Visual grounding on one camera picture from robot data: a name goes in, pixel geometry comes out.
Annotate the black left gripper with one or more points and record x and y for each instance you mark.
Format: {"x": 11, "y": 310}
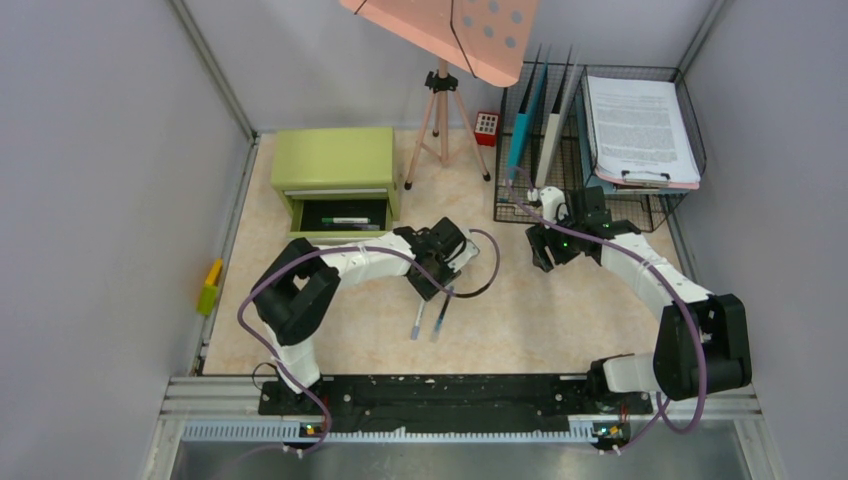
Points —
{"x": 427, "y": 291}

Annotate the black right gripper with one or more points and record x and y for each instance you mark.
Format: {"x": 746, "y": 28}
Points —
{"x": 538, "y": 235}

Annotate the light blue clipboard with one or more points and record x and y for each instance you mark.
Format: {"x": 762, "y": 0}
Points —
{"x": 590, "y": 179}

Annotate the teal gel pen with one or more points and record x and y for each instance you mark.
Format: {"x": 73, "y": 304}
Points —
{"x": 440, "y": 319}

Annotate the grey white marker pen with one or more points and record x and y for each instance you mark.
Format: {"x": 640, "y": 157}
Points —
{"x": 415, "y": 330}

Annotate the green white marker pen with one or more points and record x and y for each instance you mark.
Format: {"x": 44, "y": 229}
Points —
{"x": 345, "y": 220}

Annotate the teal file folder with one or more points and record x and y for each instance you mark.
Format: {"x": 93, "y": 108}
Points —
{"x": 525, "y": 115}

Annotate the green metal drawer box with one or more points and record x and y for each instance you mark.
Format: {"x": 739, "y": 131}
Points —
{"x": 336, "y": 172}

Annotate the grey white file folder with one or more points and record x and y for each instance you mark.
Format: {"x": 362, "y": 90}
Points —
{"x": 557, "y": 118}

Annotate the pink clipboard with papers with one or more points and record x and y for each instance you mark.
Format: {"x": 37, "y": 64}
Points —
{"x": 637, "y": 133}

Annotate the black wire mesh file rack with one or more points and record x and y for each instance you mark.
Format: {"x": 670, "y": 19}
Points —
{"x": 574, "y": 164}

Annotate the blue white marker pen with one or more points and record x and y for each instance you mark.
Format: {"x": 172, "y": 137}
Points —
{"x": 352, "y": 227}

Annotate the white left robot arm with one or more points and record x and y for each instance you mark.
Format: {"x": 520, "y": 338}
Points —
{"x": 293, "y": 295}

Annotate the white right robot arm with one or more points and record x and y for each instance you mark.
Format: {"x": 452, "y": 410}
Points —
{"x": 702, "y": 342}

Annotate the red white small box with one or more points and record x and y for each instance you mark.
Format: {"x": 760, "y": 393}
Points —
{"x": 487, "y": 128}

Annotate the pink perforated board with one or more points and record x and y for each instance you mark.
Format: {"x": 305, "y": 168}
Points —
{"x": 486, "y": 38}

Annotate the yellow green toy block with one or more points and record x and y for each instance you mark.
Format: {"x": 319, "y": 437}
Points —
{"x": 210, "y": 288}

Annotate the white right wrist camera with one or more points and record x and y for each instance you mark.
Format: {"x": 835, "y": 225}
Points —
{"x": 549, "y": 202}

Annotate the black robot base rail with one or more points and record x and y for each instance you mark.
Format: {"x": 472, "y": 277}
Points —
{"x": 451, "y": 404}

